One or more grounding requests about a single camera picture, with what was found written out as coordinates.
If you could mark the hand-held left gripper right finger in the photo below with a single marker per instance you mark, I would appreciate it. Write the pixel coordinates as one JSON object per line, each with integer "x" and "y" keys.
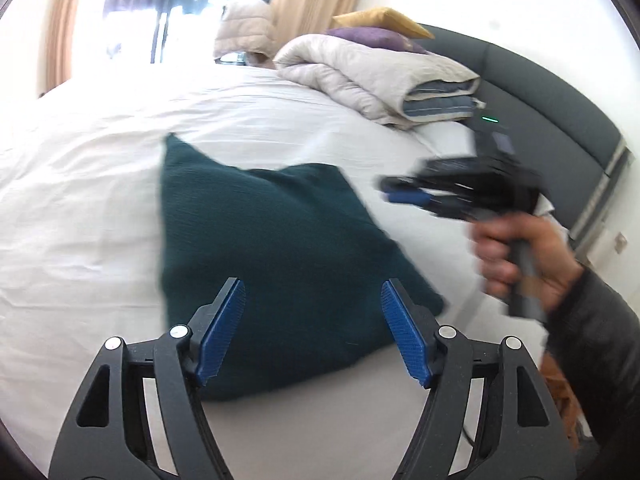
{"x": 405, "y": 330}

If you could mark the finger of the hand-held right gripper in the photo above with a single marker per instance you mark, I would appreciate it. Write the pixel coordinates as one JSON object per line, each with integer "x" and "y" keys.
{"x": 400, "y": 181}
{"x": 405, "y": 197}

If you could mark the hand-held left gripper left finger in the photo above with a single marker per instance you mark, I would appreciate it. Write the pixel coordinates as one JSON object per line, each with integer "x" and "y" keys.
{"x": 222, "y": 330}

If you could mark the dark green knit sweater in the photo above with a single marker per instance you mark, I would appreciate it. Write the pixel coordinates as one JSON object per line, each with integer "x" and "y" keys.
{"x": 280, "y": 240}

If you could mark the person's right forearm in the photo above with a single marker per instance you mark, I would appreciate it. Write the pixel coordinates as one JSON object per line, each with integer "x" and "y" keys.
{"x": 595, "y": 340}

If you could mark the person's right hand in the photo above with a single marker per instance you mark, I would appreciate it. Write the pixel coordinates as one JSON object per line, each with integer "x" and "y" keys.
{"x": 555, "y": 260}

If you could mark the dark grey headboard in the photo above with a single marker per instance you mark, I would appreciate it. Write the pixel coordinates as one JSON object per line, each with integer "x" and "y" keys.
{"x": 550, "y": 110}

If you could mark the folded grey duvet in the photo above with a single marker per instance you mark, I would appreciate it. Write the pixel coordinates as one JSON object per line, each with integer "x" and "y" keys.
{"x": 360, "y": 70}

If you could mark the purple pillow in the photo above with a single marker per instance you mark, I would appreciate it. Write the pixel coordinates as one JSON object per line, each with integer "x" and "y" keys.
{"x": 380, "y": 38}

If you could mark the yellow pillow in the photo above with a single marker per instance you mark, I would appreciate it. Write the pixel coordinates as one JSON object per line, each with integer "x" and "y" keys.
{"x": 385, "y": 17}

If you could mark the beige curtain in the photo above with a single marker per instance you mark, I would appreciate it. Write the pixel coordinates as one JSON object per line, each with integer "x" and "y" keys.
{"x": 62, "y": 25}
{"x": 310, "y": 0}

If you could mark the bed with white sheet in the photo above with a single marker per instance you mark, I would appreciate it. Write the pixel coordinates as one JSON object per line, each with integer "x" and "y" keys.
{"x": 75, "y": 185}

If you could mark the beige puffer jacket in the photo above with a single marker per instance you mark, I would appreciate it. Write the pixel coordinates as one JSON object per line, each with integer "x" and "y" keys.
{"x": 245, "y": 30}

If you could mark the window with black frame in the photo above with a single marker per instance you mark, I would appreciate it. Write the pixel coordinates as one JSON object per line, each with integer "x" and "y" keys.
{"x": 135, "y": 35}

